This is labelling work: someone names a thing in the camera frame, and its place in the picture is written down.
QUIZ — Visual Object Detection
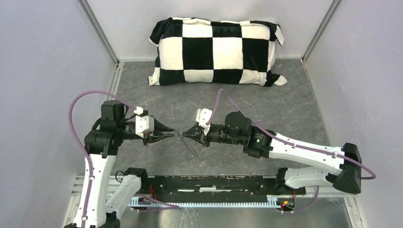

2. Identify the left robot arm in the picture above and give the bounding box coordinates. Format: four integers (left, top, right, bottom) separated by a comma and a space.
67, 100, 174, 228

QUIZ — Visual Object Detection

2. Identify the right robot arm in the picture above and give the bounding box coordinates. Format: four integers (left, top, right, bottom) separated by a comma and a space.
182, 109, 362, 194

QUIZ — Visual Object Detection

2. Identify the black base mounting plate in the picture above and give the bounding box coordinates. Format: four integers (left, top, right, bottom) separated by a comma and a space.
137, 175, 307, 203

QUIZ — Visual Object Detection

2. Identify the black and white checkered pillow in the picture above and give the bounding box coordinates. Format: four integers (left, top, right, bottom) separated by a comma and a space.
148, 17, 287, 86

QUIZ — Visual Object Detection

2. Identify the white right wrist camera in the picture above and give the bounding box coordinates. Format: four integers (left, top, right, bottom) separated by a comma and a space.
195, 108, 212, 136

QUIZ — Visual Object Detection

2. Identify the white slotted cable duct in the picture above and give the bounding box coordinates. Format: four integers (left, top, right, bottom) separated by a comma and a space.
128, 197, 280, 209

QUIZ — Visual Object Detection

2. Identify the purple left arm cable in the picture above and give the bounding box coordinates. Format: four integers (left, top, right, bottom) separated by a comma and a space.
68, 90, 136, 228

